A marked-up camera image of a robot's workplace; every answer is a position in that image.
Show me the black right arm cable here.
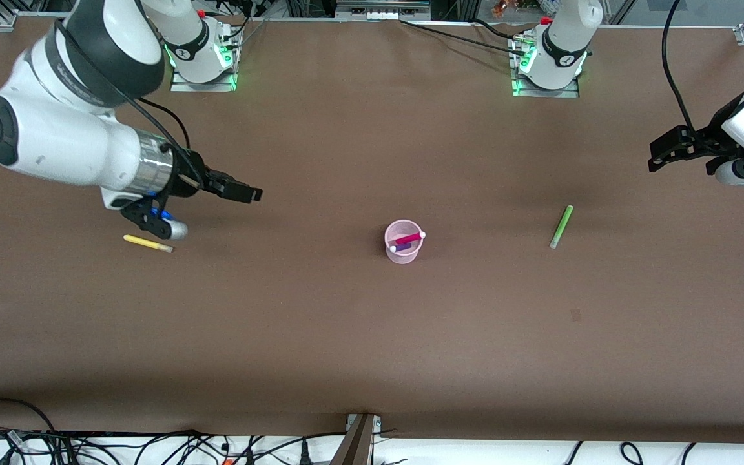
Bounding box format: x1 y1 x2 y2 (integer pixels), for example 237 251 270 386
56 19 192 156

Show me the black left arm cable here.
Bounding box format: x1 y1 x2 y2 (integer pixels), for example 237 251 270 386
662 0 697 131

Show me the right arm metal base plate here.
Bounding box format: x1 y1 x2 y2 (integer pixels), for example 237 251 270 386
170 29 243 93

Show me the pink plastic cup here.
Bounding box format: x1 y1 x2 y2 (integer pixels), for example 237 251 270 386
384 220 424 265

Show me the short black table cable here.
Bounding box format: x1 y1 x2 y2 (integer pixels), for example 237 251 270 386
472 18 522 42

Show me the black cable across table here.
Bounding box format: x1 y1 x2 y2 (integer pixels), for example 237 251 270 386
399 19 529 57

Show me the aluminium table edge bracket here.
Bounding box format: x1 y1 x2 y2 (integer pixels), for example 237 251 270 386
330 413 383 465

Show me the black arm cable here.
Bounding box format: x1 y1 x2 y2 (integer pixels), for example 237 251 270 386
662 0 697 131
56 19 192 156

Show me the green marker pen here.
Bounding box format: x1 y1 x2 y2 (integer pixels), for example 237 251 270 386
549 205 574 250

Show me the yellow marker pen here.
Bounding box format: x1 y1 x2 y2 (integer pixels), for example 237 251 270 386
123 234 174 253

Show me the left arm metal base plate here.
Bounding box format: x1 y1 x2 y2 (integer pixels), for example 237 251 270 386
508 34 581 99

